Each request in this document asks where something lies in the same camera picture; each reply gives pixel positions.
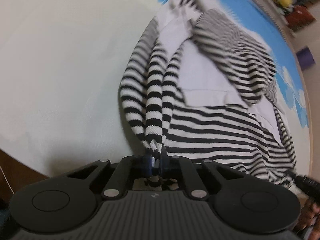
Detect brown red box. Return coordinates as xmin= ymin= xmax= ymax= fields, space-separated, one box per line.
xmin=284 ymin=5 xmax=316 ymax=32

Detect striped garment with white vest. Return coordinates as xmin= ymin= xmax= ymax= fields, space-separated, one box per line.
xmin=119 ymin=0 xmax=298 ymax=196

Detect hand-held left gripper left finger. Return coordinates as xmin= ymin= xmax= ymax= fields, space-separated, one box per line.
xmin=66 ymin=155 xmax=153 ymax=201

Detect purple box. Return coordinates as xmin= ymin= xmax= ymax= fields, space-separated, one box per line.
xmin=296 ymin=47 xmax=315 ymax=69

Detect person's right hand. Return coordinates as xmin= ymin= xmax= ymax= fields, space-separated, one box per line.
xmin=299 ymin=196 xmax=320 ymax=240

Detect blue floral bed sheet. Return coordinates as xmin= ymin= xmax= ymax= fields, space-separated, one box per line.
xmin=0 ymin=0 xmax=311 ymax=179

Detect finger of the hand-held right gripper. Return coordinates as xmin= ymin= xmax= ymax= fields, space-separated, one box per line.
xmin=284 ymin=169 xmax=320 ymax=201

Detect white cable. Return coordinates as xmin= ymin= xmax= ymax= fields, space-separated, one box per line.
xmin=0 ymin=166 xmax=15 ymax=195

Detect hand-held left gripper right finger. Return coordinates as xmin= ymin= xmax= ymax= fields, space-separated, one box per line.
xmin=159 ymin=148 xmax=245 ymax=201

